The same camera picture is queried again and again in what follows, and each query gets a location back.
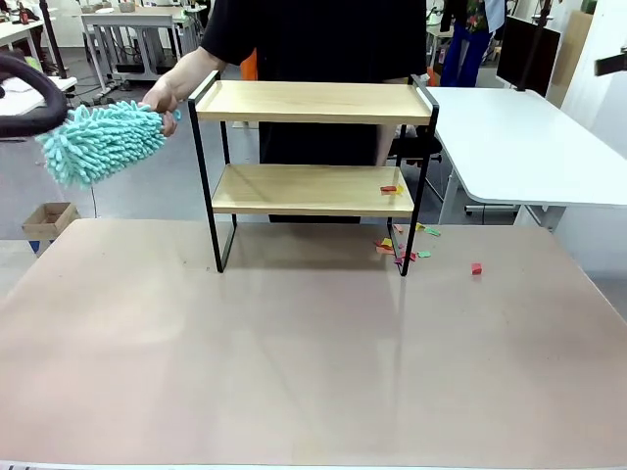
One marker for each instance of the teal microfibre duster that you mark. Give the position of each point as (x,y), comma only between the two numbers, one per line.
(103,142)

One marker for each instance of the person's right forearm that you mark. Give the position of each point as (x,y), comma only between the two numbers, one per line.
(196,71)

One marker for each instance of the person's left forearm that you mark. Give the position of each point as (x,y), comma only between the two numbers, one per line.
(386,144)

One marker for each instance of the person's right hand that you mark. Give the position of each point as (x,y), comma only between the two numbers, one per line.
(164,98)

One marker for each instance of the brown cardboard panel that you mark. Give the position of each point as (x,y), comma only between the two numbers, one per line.
(575,49)

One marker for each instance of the black stand pole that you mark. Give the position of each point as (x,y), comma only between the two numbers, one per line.
(534,44)

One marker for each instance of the black monitor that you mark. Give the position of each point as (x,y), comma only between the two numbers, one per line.
(509,49)

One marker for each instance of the white table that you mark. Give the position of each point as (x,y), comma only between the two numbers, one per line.
(514,137)

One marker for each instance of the person in blue trousers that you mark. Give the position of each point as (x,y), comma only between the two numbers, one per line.
(465,49)

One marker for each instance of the black chair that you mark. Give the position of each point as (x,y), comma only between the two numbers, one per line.
(421,147)

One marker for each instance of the orange paper scrap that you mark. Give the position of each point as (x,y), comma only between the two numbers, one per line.
(384,250)

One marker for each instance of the person in black shirt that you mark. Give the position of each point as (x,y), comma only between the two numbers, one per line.
(318,39)

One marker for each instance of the small white desk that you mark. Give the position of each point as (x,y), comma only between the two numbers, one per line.
(71,83)

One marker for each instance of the black tripod pole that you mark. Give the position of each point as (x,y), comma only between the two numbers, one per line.
(53,39)

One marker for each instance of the cardboard box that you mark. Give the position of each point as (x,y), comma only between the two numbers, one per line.
(49,218)

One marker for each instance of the white lab desk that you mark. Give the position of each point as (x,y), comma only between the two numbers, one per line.
(14,29)

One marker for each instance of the wooden shelf with black frame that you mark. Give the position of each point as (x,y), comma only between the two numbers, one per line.
(303,100)

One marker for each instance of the grey frame workbench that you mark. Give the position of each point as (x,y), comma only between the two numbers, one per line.
(127,19)

